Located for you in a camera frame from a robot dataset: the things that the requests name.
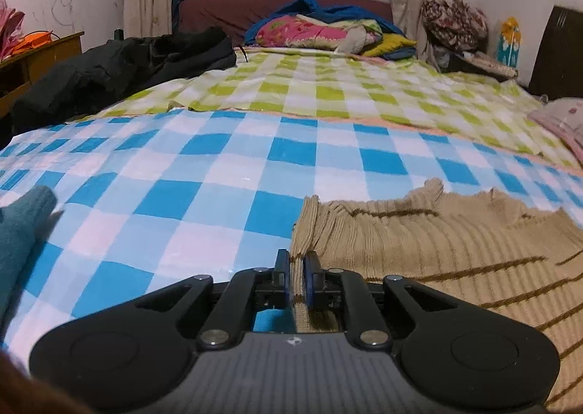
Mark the tan striped knit sweater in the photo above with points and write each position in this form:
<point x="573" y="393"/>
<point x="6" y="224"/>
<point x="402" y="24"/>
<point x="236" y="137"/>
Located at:
<point x="455" y="250"/>

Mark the maroon sofa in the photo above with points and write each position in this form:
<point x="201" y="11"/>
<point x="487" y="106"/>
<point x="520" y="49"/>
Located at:
<point x="218" y="13"/>

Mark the green checked bed sheet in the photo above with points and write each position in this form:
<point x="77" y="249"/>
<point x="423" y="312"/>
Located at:
<point x="341" y="91"/>

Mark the dark wooden headboard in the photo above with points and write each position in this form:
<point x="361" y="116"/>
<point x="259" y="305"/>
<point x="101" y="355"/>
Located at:
<point x="560" y="54"/>

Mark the reddish brown cloth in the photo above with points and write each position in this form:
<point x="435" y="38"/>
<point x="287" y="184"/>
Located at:
<point x="27" y="391"/>

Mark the stack of papers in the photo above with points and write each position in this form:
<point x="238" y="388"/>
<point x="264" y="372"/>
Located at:
<point x="492" y="64"/>

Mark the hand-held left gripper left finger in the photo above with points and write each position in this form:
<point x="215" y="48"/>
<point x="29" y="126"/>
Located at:
<point x="283" y="282"/>

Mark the yellow cloth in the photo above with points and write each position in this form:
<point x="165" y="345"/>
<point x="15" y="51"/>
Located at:
<point x="391" y="45"/>

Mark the floral cloth bundle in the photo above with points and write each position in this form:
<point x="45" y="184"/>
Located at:
<point x="453" y="20"/>

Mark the wooden desk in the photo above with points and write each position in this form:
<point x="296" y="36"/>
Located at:
<point x="41" y="63"/>

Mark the pink floral quilt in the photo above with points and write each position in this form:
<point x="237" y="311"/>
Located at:
<point x="309" y="31"/>

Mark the black jacket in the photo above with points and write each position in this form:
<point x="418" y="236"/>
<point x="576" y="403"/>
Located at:
<point x="118" y="72"/>

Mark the pink blanket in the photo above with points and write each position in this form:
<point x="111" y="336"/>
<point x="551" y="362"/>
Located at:
<point x="569" y="145"/>

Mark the yellow blue carton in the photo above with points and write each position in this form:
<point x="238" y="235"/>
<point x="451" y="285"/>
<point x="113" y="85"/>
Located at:
<point x="508" y="43"/>

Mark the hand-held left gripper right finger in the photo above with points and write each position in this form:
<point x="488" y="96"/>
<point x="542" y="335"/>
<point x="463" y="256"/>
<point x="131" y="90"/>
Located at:
<point x="310" y="282"/>

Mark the blue checked bed sheet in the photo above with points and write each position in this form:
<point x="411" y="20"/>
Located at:
<point x="182" y="195"/>

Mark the pink cloth bundle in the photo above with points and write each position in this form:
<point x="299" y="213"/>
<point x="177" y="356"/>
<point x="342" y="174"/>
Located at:
<point x="9" y="27"/>

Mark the pile of colourful bedding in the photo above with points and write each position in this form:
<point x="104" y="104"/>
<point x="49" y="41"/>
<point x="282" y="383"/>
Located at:
<point x="337" y="9"/>

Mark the teal knit sweater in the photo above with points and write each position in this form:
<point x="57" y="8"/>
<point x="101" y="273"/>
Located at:
<point x="16" y="236"/>

